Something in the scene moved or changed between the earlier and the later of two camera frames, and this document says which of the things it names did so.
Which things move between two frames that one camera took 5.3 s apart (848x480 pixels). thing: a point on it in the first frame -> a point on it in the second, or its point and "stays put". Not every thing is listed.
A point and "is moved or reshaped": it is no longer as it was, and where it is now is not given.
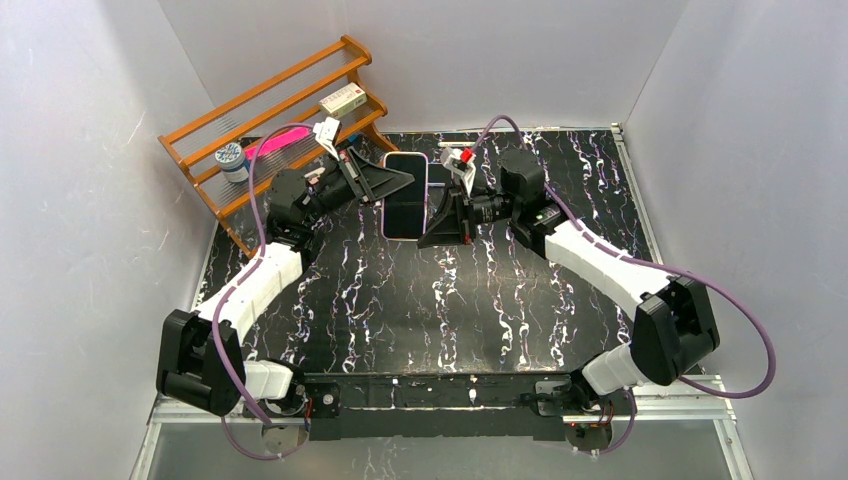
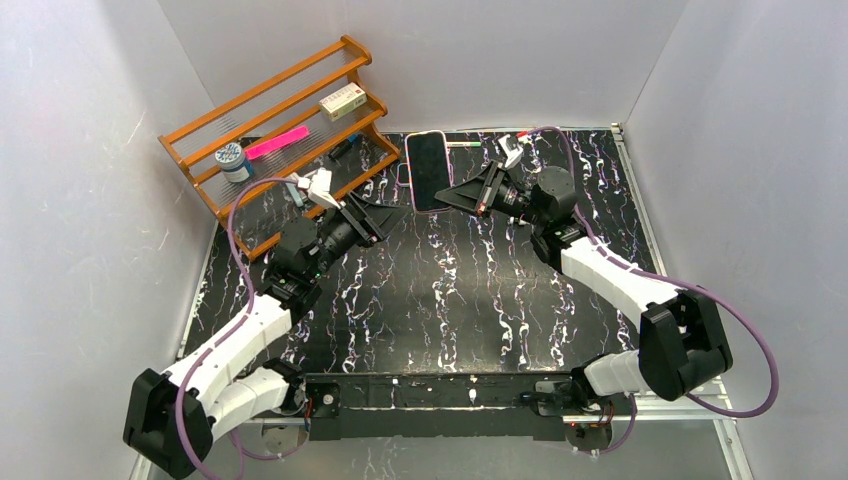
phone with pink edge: (404, 214) -> (430, 169)
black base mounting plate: (426, 406) stays put
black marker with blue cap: (351, 140) stays put
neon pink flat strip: (277, 142) stays put
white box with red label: (343, 100) stays put
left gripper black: (357, 176) -> (357, 218)
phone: (438, 175) is moved or reshaped
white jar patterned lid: (232, 162) stays put
